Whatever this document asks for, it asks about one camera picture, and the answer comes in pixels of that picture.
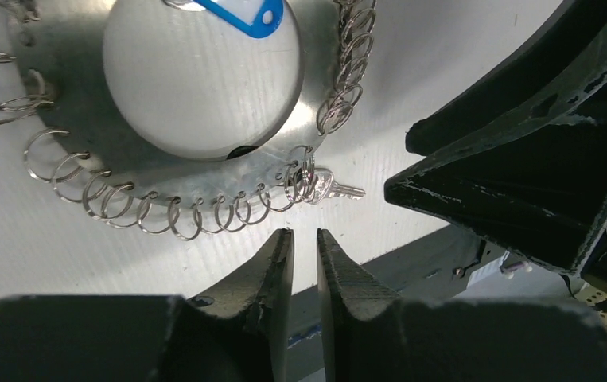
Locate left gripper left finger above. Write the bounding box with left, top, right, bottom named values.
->
left=0, top=229, right=294, bottom=381

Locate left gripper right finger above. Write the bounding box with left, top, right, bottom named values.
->
left=317, top=229, right=607, bottom=381

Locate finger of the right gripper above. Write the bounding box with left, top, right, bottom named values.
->
left=384, top=1, right=607, bottom=274

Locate plain silver key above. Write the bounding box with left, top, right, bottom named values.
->
left=309, top=168, right=366, bottom=205

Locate metal disc with keyrings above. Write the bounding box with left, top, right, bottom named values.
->
left=0, top=1, right=376, bottom=235

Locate blue key tag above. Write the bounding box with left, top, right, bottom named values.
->
left=196, top=0, right=284, bottom=39

